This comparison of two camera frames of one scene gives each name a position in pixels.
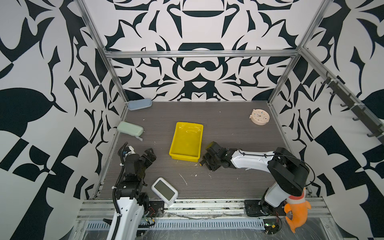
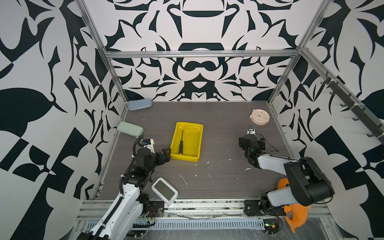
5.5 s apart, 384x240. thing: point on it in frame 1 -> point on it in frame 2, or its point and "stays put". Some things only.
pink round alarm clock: [259, 117] stays put
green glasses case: [130, 128] stays put
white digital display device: [164, 190] stays put
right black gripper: [205, 157] -> [242, 142]
